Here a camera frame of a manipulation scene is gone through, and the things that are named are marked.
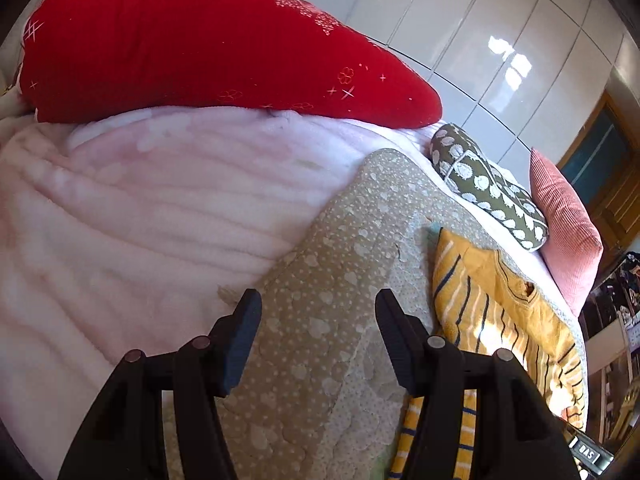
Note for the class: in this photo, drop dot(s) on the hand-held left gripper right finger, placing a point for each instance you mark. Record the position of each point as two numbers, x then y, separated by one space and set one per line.
395 342

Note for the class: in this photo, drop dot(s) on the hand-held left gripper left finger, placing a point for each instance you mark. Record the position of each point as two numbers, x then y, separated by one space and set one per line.
244 342

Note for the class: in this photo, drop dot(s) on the yellow striped knit sweater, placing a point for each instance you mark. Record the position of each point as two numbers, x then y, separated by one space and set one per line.
505 300

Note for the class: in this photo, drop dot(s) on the patchwork quilted bed cover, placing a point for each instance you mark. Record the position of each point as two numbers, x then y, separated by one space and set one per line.
325 280

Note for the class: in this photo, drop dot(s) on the cluttered shelf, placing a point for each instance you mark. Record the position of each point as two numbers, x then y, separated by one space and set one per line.
617 320

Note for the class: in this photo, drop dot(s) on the pale pink fleece blanket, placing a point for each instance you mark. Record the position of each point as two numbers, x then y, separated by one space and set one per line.
125 220

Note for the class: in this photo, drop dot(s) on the green hedgehog-print pillow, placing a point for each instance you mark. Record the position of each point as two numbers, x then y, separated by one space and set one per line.
492 185

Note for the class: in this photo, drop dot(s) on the wooden door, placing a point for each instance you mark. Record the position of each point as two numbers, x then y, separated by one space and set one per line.
607 170

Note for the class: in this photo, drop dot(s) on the red star-print pillow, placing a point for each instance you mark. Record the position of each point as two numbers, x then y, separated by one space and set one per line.
200 45

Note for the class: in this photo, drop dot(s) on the glossy white wardrobe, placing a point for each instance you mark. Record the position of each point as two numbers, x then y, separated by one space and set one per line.
475 35

